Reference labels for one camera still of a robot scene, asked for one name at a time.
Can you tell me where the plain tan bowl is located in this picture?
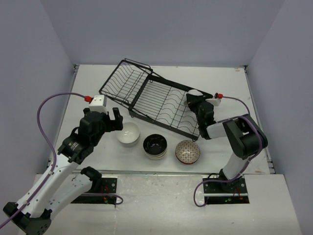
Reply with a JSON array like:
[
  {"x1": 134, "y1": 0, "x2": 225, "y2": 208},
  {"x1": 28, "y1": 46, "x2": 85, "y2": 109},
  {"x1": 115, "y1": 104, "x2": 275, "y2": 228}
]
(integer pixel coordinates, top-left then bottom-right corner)
[{"x1": 145, "y1": 149, "x2": 167, "y2": 156}]

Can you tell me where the tan bowl with leaf motif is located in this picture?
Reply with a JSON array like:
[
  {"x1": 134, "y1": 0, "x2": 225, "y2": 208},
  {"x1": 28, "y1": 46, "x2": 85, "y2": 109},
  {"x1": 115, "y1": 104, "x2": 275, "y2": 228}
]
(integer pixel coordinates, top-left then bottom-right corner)
[{"x1": 147, "y1": 155, "x2": 164, "y2": 160}]

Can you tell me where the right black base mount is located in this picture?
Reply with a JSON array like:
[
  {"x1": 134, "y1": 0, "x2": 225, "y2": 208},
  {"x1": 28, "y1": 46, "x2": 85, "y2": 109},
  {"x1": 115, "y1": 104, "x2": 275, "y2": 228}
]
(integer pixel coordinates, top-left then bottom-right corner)
[{"x1": 203, "y1": 177, "x2": 249, "y2": 205}]

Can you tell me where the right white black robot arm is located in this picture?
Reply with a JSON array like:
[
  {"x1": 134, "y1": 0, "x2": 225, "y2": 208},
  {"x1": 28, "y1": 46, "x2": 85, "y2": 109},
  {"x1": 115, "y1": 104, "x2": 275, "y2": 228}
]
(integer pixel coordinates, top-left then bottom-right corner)
[{"x1": 186, "y1": 90, "x2": 268, "y2": 192}]

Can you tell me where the black glazed tan bowl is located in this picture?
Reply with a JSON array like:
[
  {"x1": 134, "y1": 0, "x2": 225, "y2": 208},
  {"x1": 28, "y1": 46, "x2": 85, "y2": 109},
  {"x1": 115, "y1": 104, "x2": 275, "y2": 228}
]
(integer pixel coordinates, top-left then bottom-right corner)
[{"x1": 143, "y1": 134, "x2": 167, "y2": 154}]

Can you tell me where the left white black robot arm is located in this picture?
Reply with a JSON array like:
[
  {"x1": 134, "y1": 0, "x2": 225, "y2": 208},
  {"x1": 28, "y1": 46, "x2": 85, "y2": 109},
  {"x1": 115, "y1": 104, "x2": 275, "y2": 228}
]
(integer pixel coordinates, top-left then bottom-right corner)
[{"x1": 3, "y1": 108, "x2": 123, "y2": 235}]

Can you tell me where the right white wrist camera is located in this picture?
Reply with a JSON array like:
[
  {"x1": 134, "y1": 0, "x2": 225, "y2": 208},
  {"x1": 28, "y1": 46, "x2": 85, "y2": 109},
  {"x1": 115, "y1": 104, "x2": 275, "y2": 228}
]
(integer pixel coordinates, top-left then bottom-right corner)
[{"x1": 205, "y1": 93, "x2": 223, "y2": 106}]

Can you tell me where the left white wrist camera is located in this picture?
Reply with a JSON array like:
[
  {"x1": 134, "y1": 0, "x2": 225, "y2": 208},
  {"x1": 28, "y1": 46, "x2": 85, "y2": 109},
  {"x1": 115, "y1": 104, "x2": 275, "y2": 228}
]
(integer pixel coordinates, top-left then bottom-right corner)
[{"x1": 89, "y1": 94, "x2": 108, "y2": 114}]

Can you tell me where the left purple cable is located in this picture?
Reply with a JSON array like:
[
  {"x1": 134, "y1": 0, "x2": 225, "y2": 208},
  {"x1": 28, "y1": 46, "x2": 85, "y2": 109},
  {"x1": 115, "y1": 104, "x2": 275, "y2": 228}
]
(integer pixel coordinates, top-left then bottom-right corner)
[{"x1": 0, "y1": 92, "x2": 124, "y2": 227}]

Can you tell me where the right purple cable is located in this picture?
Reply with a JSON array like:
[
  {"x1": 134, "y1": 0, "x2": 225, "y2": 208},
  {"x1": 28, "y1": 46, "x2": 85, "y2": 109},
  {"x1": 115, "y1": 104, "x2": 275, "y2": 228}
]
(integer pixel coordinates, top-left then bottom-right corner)
[{"x1": 193, "y1": 95, "x2": 266, "y2": 209}]

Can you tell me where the black wire dish rack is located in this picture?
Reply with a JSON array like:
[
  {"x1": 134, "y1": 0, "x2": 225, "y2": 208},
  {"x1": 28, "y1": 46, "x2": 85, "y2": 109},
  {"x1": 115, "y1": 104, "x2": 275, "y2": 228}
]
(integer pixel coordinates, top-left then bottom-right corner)
[{"x1": 99, "y1": 59, "x2": 200, "y2": 141}]

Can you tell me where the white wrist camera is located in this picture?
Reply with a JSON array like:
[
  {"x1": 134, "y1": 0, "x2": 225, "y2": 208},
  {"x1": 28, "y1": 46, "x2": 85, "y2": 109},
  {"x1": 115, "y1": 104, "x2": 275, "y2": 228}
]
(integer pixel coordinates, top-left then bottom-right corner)
[
  {"x1": 205, "y1": 93, "x2": 223, "y2": 106},
  {"x1": 89, "y1": 94, "x2": 108, "y2": 114}
]

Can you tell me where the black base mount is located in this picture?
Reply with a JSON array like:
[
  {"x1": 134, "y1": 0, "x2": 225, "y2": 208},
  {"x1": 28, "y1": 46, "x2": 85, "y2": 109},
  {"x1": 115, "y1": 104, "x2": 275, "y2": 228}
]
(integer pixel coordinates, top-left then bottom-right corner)
[
  {"x1": 71, "y1": 178, "x2": 117, "y2": 205},
  {"x1": 203, "y1": 177, "x2": 249, "y2": 205}
]

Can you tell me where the red patterned bowl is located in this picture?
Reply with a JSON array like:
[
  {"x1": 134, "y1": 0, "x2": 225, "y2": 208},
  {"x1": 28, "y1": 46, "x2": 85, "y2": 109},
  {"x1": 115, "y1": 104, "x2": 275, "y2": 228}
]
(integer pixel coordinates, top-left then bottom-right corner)
[{"x1": 175, "y1": 140, "x2": 201, "y2": 165}]

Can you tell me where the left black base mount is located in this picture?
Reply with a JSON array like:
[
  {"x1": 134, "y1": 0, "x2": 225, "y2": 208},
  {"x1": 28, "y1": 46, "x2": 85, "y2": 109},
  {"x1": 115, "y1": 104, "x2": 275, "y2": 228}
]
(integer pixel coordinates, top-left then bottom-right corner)
[{"x1": 71, "y1": 178, "x2": 117, "y2": 205}]

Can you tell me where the purple cable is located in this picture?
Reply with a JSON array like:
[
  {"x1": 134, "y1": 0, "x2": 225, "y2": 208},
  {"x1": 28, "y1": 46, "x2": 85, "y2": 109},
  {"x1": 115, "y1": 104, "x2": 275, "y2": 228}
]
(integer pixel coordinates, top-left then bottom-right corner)
[
  {"x1": 193, "y1": 95, "x2": 266, "y2": 209},
  {"x1": 0, "y1": 92, "x2": 124, "y2": 227}
]

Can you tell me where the white bowl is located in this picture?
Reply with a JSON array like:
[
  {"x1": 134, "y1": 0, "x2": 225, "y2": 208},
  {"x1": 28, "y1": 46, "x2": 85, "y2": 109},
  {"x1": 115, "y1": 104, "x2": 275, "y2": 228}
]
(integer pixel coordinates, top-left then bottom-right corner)
[
  {"x1": 121, "y1": 140, "x2": 139, "y2": 147},
  {"x1": 116, "y1": 122, "x2": 140, "y2": 145},
  {"x1": 187, "y1": 89, "x2": 203, "y2": 96}
]

